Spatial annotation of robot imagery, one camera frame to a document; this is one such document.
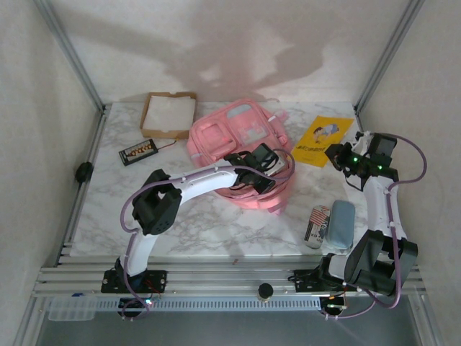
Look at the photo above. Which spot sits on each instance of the yellow cartoon cover book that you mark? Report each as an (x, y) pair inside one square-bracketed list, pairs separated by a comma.
[(317, 144)]

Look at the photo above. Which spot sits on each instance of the pink student backpack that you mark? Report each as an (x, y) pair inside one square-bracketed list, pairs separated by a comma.
[(216, 144)]

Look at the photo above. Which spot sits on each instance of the grey-blue soft case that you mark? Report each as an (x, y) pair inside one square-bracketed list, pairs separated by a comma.
[(341, 223)]

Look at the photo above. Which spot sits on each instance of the flag print pencil case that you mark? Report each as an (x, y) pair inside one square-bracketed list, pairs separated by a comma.
[(317, 227)]

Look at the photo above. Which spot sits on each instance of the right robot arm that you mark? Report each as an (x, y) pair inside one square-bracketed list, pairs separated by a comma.
[(378, 205)]

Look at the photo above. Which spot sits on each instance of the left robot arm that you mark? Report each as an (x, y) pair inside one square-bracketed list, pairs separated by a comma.
[(201, 182)]

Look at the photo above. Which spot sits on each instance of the cardboard tray with white paper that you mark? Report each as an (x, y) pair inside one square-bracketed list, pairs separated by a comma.
[(167, 113)]

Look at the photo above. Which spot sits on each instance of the black knob with brass base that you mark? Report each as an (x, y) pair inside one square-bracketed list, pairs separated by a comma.
[(266, 290)]

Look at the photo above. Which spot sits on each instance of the aluminium extrusion frame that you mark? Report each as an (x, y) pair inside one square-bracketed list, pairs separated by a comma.
[(216, 277)]

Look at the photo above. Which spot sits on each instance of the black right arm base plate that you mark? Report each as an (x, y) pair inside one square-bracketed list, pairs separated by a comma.
[(304, 279)]

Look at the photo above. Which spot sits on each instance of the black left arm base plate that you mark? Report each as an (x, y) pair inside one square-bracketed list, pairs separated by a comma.
[(158, 281)]

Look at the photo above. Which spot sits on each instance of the black knob on frame side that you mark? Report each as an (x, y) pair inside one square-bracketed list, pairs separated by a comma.
[(83, 172)]

